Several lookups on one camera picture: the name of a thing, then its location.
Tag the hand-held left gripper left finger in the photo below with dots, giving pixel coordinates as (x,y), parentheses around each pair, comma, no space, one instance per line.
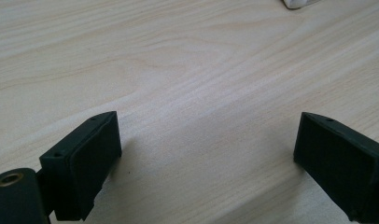
(85,161)

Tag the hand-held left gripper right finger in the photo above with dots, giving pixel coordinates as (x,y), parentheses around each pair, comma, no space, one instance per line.
(340,155)

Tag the white object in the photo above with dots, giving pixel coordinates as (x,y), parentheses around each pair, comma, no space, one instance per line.
(298,3)

